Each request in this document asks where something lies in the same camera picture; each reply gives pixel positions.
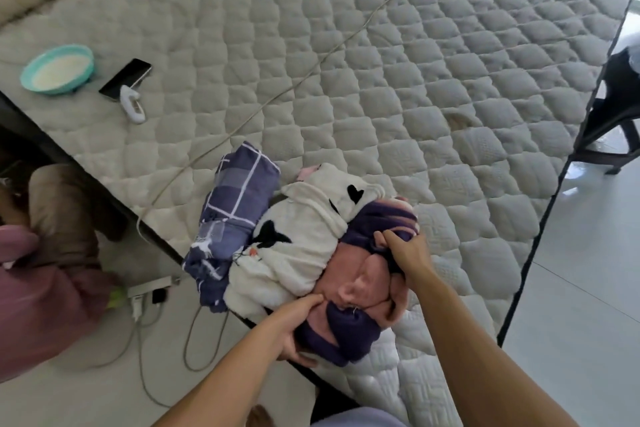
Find person's left hand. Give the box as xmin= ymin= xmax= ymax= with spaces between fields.
xmin=262 ymin=294 xmax=326 ymax=369

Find person's right hand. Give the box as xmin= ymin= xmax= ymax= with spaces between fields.
xmin=375 ymin=231 xmax=436 ymax=288

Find pink and purple fleece garment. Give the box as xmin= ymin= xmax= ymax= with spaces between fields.
xmin=295 ymin=196 xmax=420 ymax=367

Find person's left forearm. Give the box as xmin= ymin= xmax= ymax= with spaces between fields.
xmin=148 ymin=314 xmax=296 ymax=427

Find person's right forearm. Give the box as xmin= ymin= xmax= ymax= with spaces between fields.
xmin=406 ymin=267 xmax=568 ymax=427

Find white fleece garment black hearts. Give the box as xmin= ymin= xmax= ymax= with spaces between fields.
xmin=223 ymin=163 xmax=386 ymax=318

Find blue plaid folded cloth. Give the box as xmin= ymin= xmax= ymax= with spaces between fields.
xmin=182 ymin=141 xmax=282 ymax=313

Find person's foot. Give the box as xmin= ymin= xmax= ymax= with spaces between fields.
xmin=247 ymin=404 xmax=274 ymax=427

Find white power strip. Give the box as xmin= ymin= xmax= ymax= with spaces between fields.
xmin=127 ymin=277 xmax=174 ymax=299

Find white quilted mattress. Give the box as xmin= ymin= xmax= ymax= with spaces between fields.
xmin=0 ymin=0 xmax=639 ymax=427

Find dark plastic chair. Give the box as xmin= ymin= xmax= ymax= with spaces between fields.
xmin=570 ymin=48 xmax=640 ymax=175

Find small white handheld device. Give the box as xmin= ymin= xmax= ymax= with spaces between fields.
xmin=119 ymin=85 xmax=148 ymax=124

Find black smartphone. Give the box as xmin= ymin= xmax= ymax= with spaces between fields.
xmin=98 ymin=58 xmax=152 ymax=102

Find teal bowl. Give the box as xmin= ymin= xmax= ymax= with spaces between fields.
xmin=20 ymin=44 xmax=95 ymax=96

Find grey looped cable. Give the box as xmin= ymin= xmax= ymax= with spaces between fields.
xmin=182 ymin=304 xmax=232 ymax=373

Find white floor cable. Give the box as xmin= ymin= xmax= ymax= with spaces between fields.
xmin=90 ymin=304 xmax=173 ymax=410

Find long white charging cable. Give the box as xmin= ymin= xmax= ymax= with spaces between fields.
xmin=136 ymin=0 xmax=435 ymax=287

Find dark bed frame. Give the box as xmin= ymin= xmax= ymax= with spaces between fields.
xmin=0 ymin=90 xmax=362 ymax=425

